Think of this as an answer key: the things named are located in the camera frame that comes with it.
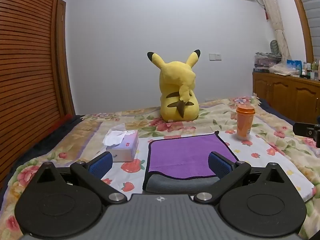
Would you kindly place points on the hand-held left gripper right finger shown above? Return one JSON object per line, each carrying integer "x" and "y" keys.
{"x": 219, "y": 165}

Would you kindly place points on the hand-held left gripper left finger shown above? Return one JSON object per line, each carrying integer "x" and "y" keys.
{"x": 101, "y": 165}

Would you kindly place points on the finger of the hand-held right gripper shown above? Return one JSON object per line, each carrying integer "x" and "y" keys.
{"x": 302, "y": 129}

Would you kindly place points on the purple towel with black edge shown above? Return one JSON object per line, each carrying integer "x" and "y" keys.
{"x": 185, "y": 155}

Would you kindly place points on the white tissue box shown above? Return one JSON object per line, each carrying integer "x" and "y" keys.
{"x": 125, "y": 148}

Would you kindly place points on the floral blanket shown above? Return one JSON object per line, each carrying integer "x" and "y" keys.
{"x": 275, "y": 155}

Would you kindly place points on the brown wooden cabinet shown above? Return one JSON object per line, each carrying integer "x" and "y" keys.
{"x": 282, "y": 96}

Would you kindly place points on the orange plastic cup with lid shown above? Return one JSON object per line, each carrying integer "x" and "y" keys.
{"x": 244, "y": 126}

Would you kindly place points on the row of small bottles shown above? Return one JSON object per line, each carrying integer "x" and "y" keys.
{"x": 311, "y": 71}

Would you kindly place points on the white plastic bag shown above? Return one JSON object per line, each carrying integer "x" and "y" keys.
{"x": 281, "y": 69}

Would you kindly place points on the blue packet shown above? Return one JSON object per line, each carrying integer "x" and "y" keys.
{"x": 295, "y": 65}

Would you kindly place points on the black flat box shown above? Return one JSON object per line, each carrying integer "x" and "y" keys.
{"x": 260, "y": 70}

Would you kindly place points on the stack of folded clothes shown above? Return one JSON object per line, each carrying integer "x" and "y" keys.
{"x": 266, "y": 60}

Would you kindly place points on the green patterned fan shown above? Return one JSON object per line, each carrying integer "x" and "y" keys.
{"x": 274, "y": 47}

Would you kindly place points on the yellow plush toy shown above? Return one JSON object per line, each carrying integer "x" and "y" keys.
{"x": 177, "y": 82}

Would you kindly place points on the cream patterned curtain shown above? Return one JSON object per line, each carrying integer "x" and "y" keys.
{"x": 275, "y": 17}

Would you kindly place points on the grey window blind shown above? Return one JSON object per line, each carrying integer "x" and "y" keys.
{"x": 312, "y": 10}

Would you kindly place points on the brown louvred wooden wardrobe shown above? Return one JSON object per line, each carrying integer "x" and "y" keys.
{"x": 25, "y": 67}

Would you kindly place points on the white wall switch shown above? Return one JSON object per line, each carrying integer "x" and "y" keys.
{"x": 215, "y": 56}

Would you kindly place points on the brown wooden window frame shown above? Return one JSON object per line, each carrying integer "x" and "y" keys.
{"x": 301, "y": 12}

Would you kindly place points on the red wall hanger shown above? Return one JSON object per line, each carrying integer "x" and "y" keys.
{"x": 266, "y": 13}

